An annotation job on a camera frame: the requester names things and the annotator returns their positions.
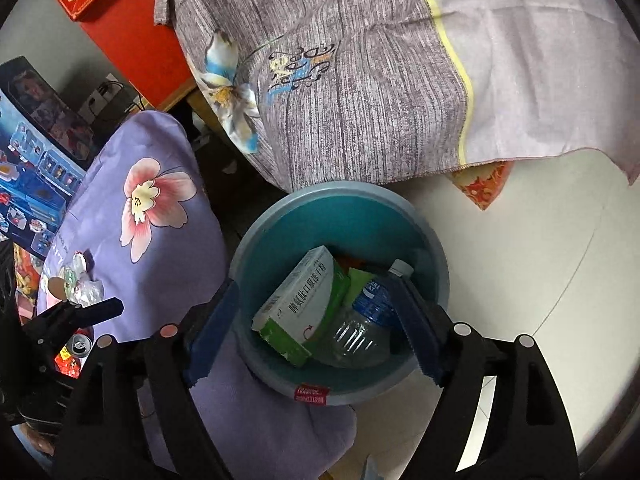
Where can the clear plastic water bottle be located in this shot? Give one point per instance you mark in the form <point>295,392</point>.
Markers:
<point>360,330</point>

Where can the blue toy box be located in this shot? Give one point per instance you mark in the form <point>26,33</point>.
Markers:
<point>30,160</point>

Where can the purple foil-lid jelly cup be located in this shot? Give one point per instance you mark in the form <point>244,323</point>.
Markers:
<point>56,286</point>

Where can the teal plastic bucket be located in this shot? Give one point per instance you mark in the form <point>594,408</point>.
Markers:
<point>310,220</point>

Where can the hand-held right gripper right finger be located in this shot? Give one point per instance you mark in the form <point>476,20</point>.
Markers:
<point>417,325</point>

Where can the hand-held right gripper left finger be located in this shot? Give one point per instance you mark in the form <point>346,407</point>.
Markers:
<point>210,340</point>

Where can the purple floral tablecloth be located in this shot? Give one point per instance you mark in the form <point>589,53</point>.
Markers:
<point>165,270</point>

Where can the white green medicine box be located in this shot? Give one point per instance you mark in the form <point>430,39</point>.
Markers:
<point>295,310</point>

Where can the red snack packet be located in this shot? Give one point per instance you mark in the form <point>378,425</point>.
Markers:
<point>67,361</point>

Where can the clear plastic wrapper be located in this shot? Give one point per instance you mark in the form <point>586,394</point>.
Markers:
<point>90,291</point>

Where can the red patterned box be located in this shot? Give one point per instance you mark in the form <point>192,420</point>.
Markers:
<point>482,187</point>

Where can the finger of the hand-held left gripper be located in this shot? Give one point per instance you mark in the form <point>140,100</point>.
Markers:
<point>95,308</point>

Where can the person's left hand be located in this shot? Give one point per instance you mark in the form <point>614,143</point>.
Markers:
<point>30,440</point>

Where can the white wall socket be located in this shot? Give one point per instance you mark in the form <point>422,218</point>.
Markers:
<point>105,86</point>
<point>87,105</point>

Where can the red cardboard box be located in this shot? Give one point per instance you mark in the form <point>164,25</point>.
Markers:
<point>135,45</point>

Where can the grey striped floral cloth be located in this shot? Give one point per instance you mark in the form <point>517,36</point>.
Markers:
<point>350,85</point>

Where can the drink can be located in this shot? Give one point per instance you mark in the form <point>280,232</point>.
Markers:
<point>79,345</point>

